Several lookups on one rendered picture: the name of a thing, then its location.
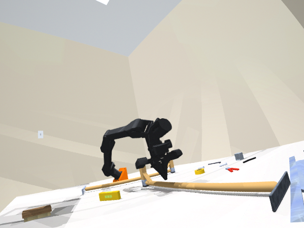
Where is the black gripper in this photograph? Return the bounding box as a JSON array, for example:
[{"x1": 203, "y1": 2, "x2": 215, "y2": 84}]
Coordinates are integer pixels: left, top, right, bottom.
[{"x1": 135, "y1": 140, "x2": 183, "y2": 180}]

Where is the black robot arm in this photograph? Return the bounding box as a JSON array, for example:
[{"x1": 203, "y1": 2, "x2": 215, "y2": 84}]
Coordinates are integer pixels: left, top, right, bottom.
[{"x1": 100, "y1": 118, "x2": 172, "y2": 180}]

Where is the yellow ring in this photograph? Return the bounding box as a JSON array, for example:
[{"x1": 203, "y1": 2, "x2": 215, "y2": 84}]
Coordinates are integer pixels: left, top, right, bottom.
[{"x1": 195, "y1": 168, "x2": 205, "y2": 174}]

